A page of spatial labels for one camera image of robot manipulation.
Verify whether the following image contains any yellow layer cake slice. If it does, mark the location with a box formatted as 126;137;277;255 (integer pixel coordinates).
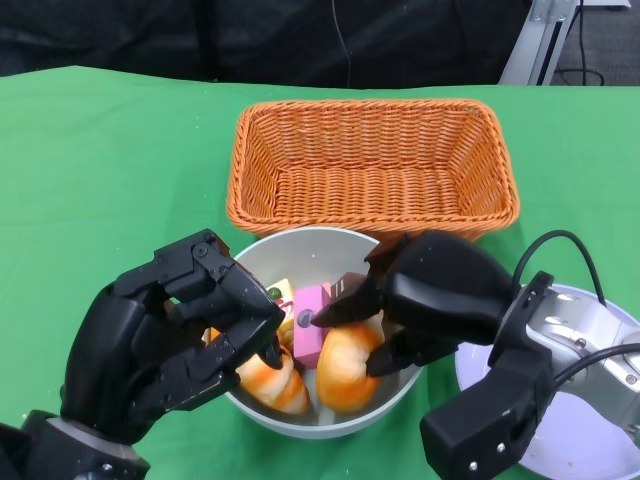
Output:
267;277;297;341

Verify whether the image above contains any thin black hanging cable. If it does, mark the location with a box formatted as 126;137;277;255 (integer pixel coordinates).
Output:
329;0;354;90

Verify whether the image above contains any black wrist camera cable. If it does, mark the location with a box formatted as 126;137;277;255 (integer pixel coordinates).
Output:
513;228;609;307

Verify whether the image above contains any chocolate layer cake slice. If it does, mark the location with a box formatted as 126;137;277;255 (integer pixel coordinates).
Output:
329;272;371;302

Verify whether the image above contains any pale grey round bowl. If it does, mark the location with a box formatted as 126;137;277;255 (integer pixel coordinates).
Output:
219;227;426;440

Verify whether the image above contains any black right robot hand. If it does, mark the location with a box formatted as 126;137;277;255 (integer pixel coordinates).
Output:
312;230;516;379

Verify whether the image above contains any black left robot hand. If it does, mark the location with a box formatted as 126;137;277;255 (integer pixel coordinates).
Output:
59;229;286;444

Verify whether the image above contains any black cloth backdrop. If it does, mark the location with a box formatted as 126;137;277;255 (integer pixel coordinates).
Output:
0;0;531;91

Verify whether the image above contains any white round plate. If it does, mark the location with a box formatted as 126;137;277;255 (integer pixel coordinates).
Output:
453;283;640;474

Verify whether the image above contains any pink cake slice with blueberry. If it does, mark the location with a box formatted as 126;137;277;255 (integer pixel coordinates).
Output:
292;284;334;369

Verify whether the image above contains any green tablecloth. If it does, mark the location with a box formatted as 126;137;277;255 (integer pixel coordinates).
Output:
0;64;640;480

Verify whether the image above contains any orange wicker basket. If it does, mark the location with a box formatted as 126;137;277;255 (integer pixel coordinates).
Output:
225;98;521;246

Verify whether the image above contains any black cable on floor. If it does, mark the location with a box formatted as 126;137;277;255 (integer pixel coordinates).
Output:
552;0;606;87

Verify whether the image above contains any orange striped bread roll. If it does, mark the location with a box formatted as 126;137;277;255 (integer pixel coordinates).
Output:
315;322;386;414
209;327;311;415

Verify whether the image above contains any silver metal frame stand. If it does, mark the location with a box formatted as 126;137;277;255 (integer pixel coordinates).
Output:
497;0;631;87

